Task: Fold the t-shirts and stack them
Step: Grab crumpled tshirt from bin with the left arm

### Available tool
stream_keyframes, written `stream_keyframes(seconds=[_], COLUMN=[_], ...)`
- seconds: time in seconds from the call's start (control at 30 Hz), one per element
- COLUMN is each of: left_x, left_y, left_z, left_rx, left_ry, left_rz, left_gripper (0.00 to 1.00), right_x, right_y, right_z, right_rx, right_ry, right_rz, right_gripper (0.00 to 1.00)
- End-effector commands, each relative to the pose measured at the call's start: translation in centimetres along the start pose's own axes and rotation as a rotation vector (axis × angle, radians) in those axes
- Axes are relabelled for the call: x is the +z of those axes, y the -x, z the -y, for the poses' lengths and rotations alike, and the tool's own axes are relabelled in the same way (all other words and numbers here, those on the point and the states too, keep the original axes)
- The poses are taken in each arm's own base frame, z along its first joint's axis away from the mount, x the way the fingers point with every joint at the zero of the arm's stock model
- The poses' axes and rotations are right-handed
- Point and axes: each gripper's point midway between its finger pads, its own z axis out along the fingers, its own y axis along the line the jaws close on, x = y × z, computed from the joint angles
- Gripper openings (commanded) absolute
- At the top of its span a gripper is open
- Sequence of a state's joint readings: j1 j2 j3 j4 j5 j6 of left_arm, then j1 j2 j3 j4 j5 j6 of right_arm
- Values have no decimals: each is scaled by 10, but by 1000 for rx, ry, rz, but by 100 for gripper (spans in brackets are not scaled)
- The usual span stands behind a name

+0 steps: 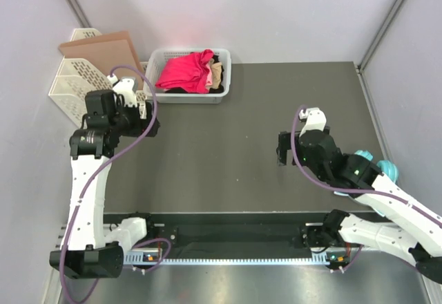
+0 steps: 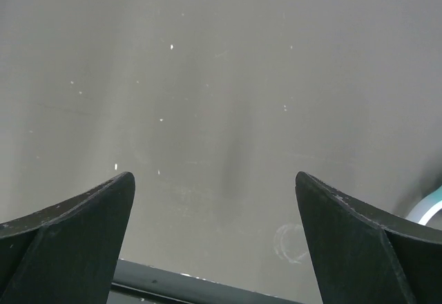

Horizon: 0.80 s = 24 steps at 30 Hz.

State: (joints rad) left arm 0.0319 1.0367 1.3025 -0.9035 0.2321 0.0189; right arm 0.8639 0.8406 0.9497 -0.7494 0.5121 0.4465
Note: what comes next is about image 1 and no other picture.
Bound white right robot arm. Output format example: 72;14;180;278
276;128;441;283

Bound teal cat ear headphones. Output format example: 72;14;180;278
329;150;400;220

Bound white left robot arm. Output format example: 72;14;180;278
49;89;160;279

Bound red t shirt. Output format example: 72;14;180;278
155;49;214;94

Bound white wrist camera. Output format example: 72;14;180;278
107;74;146;120
298;107;327;136

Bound brown cardboard folder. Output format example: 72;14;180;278
59;30;142;76

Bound tan t shirt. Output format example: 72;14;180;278
209;59;223;89

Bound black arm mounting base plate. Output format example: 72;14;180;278
103;213;363;259

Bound light pink t shirt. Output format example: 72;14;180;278
205;64;213;89

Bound cream mesh file organizer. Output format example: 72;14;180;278
48;28;146;127

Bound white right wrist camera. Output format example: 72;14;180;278
298;107;327;136

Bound white slotted cable duct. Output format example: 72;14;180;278
124;249;330;267

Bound white plastic laundry basket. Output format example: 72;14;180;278
145;48;232;104

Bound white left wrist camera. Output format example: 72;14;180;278
107;74;146;120

